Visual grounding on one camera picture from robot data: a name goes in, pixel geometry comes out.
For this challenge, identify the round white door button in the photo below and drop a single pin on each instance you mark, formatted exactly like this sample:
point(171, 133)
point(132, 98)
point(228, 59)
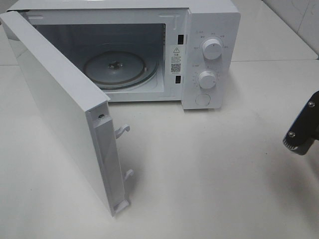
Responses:
point(203, 100)

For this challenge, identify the white timer knob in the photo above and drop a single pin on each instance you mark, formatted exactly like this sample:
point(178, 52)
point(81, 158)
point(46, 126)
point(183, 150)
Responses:
point(207, 79)

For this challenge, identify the white microwave door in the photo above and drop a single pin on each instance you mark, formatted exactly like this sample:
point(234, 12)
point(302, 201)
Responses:
point(73, 107)

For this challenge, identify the glass microwave turntable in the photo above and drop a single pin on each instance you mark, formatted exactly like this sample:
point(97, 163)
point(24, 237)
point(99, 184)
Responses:
point(118, 66)

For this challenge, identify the white microwave oven body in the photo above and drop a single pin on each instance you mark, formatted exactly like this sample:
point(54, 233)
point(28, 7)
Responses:
point(179, 27)

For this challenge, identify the white upper power knob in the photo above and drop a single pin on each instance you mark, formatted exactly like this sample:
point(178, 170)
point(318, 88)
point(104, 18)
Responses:
point(212, 48)

